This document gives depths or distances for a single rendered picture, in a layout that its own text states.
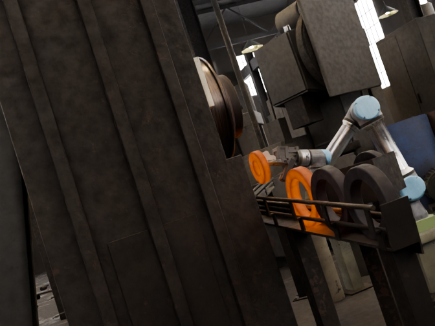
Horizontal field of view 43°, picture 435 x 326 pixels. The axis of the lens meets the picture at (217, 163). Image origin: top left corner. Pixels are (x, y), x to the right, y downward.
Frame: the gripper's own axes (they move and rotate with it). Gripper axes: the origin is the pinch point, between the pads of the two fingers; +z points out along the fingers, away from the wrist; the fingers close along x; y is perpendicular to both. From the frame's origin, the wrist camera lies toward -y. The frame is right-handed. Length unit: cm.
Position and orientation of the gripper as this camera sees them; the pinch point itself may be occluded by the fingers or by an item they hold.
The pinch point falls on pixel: (258, 163)
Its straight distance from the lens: 256.2
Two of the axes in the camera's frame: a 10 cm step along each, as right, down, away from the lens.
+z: -9.7, 0.3, -2.6
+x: 2.5, -1.5, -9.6
